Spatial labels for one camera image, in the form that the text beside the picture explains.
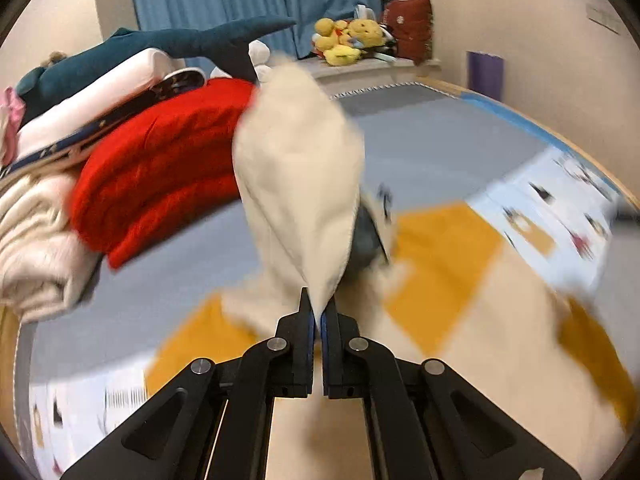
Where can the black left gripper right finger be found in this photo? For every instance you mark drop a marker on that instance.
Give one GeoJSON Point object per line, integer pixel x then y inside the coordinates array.
{"type": "Point", "coordinates": [339, 367]}

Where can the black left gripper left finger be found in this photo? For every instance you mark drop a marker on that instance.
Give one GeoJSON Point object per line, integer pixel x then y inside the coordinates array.
{"type": "Point", "coordinates": [295, 366]}

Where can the beige and mustard hooded jacket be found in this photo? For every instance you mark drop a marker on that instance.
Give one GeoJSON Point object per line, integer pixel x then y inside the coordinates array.
{"type": "Point", "coordinates": [492, 286]}

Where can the grey patterned bed sheet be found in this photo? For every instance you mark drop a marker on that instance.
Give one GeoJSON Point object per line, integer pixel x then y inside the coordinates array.
{"type": "Point", "coordinates": [77, 375]}

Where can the red fuzzy folded blanket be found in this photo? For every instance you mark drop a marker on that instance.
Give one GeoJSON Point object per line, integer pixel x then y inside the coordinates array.
{"type": "Point", "coordinates": [161, 170]}

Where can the cream folded fleece blanket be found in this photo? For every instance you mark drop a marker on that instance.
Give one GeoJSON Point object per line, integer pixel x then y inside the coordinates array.
{"type": "Point", "coordinates": [45, 266]}

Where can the yellow plush toys pile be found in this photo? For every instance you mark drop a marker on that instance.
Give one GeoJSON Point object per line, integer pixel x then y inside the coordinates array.
{"type": "Point", "coordinates": [341, 43]}

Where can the white folded pillow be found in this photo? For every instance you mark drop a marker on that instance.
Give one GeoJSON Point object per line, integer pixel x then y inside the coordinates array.
{"type": "Point", "coordinates": [119, 85]}

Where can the purple box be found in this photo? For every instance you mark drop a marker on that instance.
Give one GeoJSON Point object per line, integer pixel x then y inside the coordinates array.
{"type": "Point", "coordinates": [485, 74]}

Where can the dark red cushion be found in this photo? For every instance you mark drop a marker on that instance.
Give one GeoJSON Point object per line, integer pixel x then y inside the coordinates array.
{"type": "Point", "coordinates": [411, 24]}

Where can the white pink folded cloth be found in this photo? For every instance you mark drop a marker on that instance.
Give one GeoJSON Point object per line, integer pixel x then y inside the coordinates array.
{"type": "Point", "coordinates": [12, 111]}

